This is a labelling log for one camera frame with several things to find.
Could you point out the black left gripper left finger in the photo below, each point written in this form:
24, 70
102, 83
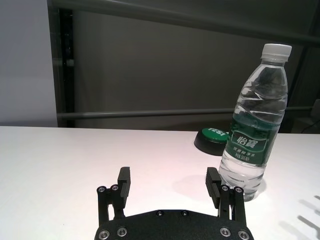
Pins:
122, 192

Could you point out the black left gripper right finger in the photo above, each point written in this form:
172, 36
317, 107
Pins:
215, 187

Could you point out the clear water bottle green label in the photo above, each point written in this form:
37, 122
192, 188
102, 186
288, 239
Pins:
250, 142

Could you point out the green push button black base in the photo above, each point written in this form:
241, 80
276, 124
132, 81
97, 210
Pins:
210, 142

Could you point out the grey slanted beam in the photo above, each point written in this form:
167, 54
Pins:
175, 17

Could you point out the grey horizontal rail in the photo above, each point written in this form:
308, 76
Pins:
150, 113

